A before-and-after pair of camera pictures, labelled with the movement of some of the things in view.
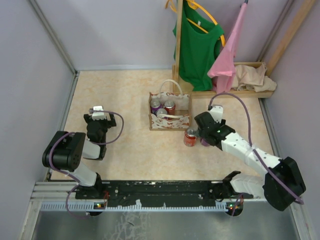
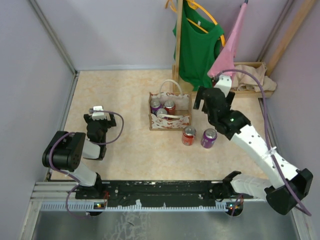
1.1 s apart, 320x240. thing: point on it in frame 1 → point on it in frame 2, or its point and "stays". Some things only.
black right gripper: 200,133 → 199,97
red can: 170,106 stays
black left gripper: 109,123 stays
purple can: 161,111 stays
